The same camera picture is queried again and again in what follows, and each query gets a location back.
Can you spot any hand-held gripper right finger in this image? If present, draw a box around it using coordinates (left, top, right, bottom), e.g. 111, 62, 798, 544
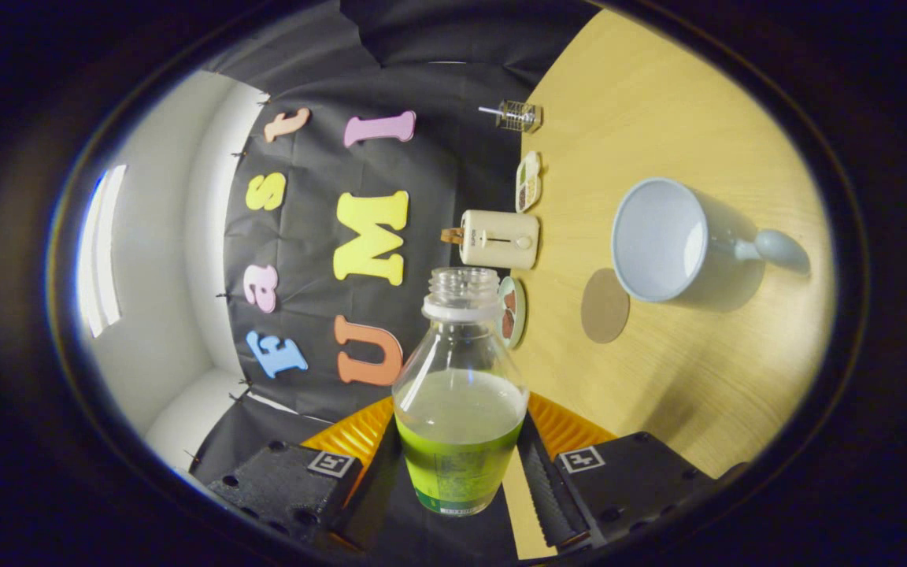
518, 392, 750, 552

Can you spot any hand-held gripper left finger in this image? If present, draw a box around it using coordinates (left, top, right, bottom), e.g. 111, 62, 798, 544
205, 395, 403, 552

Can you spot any clear green juice bottle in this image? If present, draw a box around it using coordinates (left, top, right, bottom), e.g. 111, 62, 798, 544
392, 266, 531, 517

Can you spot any round brown coaster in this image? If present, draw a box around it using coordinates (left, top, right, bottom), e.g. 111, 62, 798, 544
580, 268, 631, 344

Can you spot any pale grey cup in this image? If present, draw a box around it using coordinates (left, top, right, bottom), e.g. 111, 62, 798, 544
611, 177, 811, 304

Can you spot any pale green plate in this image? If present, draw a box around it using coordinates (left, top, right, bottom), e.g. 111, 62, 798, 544
498, 276, 528, 350

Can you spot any wooden table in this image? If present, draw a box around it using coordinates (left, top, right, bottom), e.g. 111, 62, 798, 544
501, 8, 836, 560

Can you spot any white toaster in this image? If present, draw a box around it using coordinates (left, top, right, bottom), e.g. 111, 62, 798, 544
459, 209, 540, 270

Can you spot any black backdrop cloth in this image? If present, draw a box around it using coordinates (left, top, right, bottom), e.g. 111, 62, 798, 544
190, 0, 604, 564

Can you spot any white divided snack tray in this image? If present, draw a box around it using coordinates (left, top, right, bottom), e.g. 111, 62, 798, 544
516, 151, 542, 213

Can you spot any large ceiling light panel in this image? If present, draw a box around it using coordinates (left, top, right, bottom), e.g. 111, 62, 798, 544
78, 164, 128, 339

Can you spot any clear glass tumbler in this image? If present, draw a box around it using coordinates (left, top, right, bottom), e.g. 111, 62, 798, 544
496, 99, 543, 133

